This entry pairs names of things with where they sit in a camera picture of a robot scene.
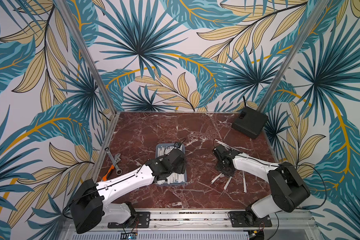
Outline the blue plastic storage tray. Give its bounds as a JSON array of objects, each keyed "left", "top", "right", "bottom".
[{"left": 156, "top": 143, "right": 187, "bottom": 186}]

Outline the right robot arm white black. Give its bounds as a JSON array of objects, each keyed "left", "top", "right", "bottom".
[{"left": 213, "top": 145, "right": 311, "bottom": 224}]

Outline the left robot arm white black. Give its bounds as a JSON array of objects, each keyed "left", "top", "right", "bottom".
[{"left": 68, "top": 149, "right": 186, "bottom": 234}]

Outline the black box with antenna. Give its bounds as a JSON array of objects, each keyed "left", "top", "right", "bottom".
[{"left": 232, "top": 96, "right": 269, "bottom": 139}]

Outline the white wrapped straw in tray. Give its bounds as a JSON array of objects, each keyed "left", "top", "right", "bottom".
[{"left": 158, "top": 147, "right": 167, "bottom": 157}]

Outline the white wrapped straw on table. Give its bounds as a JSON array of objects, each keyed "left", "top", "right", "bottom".
[{"left": 211, "top": 173, "right": 224, "bottom": 184}]

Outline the long white wrapped straw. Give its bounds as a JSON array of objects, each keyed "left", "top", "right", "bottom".
[{"left": 242, "top": 171, "right": 247, "bottom": 193}]

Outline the green circuit board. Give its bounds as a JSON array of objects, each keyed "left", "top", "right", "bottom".
[{"left": 120, "top": 232, "right": 138, "bottom": 240}]

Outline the orange handled adjustable wrench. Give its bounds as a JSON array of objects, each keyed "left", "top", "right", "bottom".
[{"left": 102, "top": 147, "right": 123, "bottom": 181}]

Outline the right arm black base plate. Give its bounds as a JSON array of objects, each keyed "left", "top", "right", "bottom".
[{"left": 228, "top": 211, "right": 273, "bottom": 229}]

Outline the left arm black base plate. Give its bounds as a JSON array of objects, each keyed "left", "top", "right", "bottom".
[{"left": 108, "top": 212, "right": 151, "bottom": 229}]

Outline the aluminium front rail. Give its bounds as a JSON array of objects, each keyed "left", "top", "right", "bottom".
[{"left": 59, "top": 209, "right": 323, "bottom": 240}]

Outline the left aluminium frame post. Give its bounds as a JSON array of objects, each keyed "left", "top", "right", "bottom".
[{"left": 55, "top": 0, "right": 117, "bottom": 116}]

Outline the aluminium frame post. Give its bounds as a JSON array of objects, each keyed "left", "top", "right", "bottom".
[
  {"left": 257, "top": 0, "right": 330, "bottom": 113},
  {"left": 55, "top": 0, "right": 117, "bottom": 116}
]

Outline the right aluminium frame post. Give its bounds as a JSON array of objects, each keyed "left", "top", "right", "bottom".
[{"left": 257, "top": 0, "right": 330, "bottom": 113}]

